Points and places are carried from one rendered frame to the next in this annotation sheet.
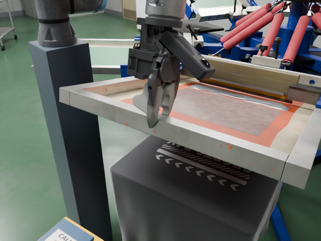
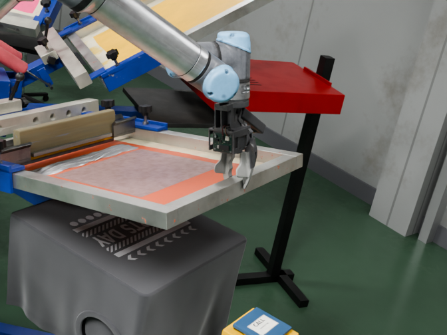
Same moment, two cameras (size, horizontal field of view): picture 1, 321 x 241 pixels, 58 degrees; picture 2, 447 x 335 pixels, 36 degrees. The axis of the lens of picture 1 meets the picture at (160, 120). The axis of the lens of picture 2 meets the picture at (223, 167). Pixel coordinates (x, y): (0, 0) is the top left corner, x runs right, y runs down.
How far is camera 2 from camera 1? 1.67 m
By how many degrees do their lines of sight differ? 80
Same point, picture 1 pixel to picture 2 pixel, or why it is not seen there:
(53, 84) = not seen: outside the picture
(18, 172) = not seen: outside the picture
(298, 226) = (14, 318)
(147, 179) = (171, 272)
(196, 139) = (265, 175)
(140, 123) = (235, 191)
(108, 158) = not seen: outside the picture
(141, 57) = (241, 134)
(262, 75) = (87, 123)
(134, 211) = (164, 322)
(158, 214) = (187, 298)
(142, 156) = (126, 268)
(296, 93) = (120, 127)
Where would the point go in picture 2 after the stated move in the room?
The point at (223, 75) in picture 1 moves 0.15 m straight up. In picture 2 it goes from (50, 142) to (54, 91)
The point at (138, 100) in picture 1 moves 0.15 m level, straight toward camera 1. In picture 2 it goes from (241, 170) to (303, 180)
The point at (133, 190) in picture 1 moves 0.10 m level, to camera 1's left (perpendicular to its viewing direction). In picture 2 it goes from (169, 294) to (165, 318)
